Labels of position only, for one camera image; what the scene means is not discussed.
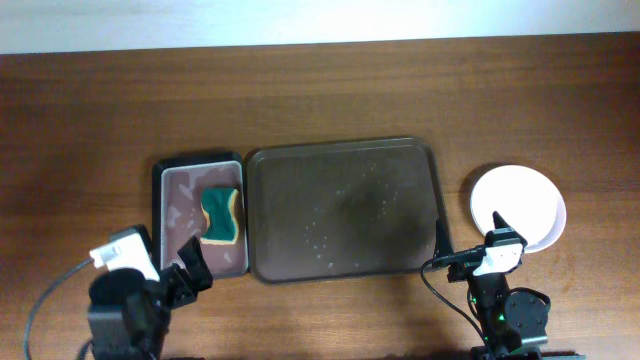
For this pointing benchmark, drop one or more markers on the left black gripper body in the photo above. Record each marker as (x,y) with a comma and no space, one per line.
(176,288)

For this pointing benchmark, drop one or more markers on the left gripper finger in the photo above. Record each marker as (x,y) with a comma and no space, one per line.
(142,231)
(191,255)

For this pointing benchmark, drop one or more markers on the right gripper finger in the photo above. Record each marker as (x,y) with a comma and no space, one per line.
(504,234)
(443,245)

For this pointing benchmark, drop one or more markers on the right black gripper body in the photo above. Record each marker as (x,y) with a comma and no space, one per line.
(464,266)

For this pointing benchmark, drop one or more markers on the pink plate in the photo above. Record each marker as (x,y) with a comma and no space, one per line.
(526,199)

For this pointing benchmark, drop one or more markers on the green and yellow sponge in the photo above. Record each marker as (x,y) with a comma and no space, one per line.
(219,209)

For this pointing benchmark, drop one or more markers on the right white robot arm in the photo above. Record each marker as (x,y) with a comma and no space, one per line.
(511,322)

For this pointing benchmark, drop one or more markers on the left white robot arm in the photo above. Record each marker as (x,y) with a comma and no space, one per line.
(131,303)

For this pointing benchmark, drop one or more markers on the black tray with soapy water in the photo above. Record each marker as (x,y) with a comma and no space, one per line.
(177,186)

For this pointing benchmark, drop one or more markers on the large brown serving tray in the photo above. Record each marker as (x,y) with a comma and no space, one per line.
(344,209)

